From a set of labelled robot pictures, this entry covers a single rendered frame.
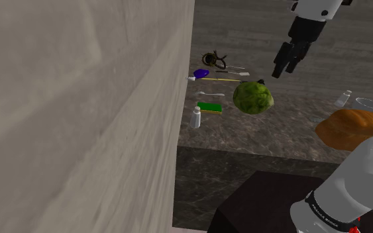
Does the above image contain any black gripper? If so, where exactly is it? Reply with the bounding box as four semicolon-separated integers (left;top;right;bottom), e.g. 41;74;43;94
271;15;328;79

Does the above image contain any green cabbage head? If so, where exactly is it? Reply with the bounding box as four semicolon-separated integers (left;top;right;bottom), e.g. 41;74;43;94
232;81;275;115

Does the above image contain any white shaker bottle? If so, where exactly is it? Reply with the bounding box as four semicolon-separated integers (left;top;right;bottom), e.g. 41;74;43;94
333;89;353;109
189;106;202;130

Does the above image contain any white bowl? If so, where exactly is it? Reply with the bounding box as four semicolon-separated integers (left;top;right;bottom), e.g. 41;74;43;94
352;97;373;113

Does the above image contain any silver spoon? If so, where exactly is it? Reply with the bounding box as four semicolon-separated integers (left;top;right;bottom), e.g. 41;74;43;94
193;90;226;97

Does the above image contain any brown bread loaf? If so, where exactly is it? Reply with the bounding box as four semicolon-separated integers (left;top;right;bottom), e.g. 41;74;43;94
315;109;373;153

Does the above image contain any green and yellow sponge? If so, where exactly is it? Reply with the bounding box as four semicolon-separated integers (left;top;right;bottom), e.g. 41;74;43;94
196;101;223;116

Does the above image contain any black-handled white spatula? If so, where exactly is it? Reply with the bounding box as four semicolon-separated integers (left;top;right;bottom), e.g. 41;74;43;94
215;70;250;77

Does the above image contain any yellow-handled utensil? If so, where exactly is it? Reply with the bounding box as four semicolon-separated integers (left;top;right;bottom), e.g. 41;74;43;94
201;77;242;83

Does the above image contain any dark olive coiled ring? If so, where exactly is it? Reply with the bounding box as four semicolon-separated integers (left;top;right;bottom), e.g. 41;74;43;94
201;50;229;70

